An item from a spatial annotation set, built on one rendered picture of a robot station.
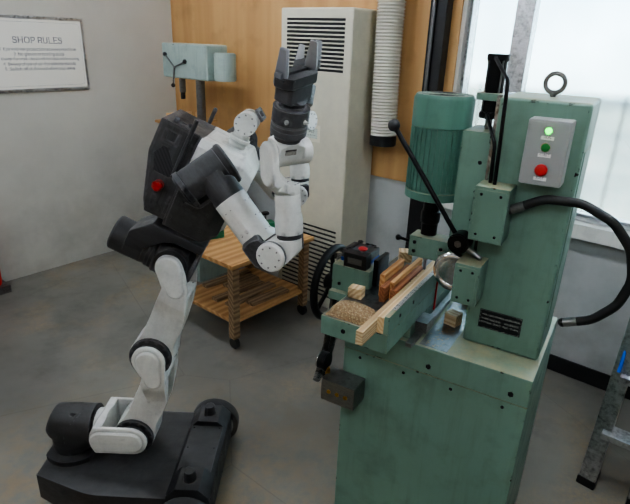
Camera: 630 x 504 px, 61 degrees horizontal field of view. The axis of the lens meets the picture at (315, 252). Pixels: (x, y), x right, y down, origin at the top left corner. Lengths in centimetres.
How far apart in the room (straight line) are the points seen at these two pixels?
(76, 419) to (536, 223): 168
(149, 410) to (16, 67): 263
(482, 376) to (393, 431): 39
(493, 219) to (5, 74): 327
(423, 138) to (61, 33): 304
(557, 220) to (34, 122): 342
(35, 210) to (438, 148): 319
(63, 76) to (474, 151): 317
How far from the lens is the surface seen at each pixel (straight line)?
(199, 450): 219
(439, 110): 158
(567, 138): 143
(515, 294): 162
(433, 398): 173
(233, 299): 292
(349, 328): 153
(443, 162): 161
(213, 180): 140
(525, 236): 156
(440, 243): 171
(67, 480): 222
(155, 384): 194
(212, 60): 368
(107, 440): 214
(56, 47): 417
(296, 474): 235
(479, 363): 162
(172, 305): 178
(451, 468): 186
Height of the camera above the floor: 164
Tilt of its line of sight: 22 degrees down
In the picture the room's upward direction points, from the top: 2 degrees clockwise
